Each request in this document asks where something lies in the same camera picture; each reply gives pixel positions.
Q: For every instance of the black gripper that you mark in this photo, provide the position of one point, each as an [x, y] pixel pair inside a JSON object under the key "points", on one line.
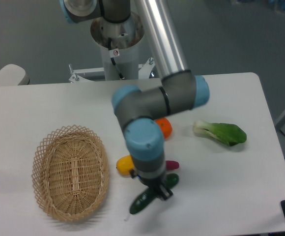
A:
{"points": [[155, 180]]}

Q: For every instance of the dark green cucumber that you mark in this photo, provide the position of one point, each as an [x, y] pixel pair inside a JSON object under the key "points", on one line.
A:
{"points": [[147, 196]]}

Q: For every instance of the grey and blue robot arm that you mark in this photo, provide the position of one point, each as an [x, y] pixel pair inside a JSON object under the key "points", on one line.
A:
{"points": [[137, 110]]}

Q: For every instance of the purple sweet potato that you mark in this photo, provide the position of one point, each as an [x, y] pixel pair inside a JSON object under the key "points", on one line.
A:
{"points": [[172, 165]]}

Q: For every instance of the orange tangerine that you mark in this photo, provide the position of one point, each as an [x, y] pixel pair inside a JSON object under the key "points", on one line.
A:
{"points": [[165, 126]]}

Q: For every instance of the green bok choy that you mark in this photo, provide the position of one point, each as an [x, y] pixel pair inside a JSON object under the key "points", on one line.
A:
{"points": [[226, 133]]}

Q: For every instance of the woven wicker basket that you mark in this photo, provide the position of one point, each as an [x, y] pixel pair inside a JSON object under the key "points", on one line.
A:
{"points": [[70, 173]]}

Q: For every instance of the white chair armrest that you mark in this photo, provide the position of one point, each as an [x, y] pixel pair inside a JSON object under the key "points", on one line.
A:
{"points": [[13, 75]]}

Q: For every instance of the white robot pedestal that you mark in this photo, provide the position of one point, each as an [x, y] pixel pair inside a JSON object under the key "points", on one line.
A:
{"points": [[119, 48]]}

